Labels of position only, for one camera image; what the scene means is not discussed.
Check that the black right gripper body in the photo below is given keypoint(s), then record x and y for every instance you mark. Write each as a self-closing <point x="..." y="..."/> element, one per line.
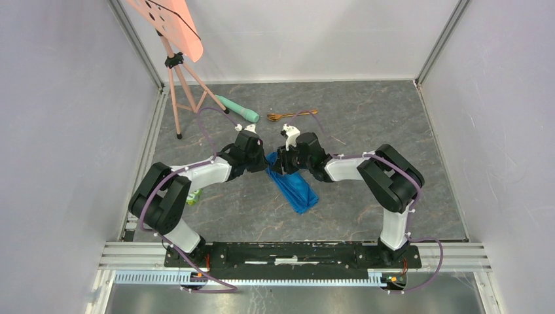
<point x="290" y="160"/>

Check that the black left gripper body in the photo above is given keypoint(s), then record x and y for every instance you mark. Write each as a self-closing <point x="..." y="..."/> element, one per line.
<point x="256" y="162"/>

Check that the blue cloth napkin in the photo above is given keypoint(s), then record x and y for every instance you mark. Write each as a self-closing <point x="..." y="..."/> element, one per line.
<point x="294" y="188"/>

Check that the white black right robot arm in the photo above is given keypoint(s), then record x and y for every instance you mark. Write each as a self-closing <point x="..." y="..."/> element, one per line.
<point x="393" y="181"/>

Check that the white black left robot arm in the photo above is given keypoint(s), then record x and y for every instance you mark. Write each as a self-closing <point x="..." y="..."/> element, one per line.
<point x="160" y="199"/>

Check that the mint green flashlight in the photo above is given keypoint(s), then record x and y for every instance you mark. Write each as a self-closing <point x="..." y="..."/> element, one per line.
<point x="248" y="114"/>

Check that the gold spoon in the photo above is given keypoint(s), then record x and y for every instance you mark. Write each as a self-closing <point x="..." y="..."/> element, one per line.
<point x="274" y="117"/>

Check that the green owl toy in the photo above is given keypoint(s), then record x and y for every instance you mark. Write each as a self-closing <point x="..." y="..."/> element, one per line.
<point x="193" y="197"/>

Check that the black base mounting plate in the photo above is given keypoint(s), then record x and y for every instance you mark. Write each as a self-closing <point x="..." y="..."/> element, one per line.
<point x="302" y="260"/>

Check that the pink music stand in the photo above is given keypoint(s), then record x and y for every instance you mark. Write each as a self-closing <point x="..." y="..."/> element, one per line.
<point x="176" y="30"/>

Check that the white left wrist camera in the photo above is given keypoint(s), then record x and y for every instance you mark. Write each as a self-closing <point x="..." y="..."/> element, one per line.
<point x="250" y="127"/>

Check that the white cable duct strip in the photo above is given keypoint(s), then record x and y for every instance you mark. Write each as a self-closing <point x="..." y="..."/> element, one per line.
<point x="193" y="278"/>

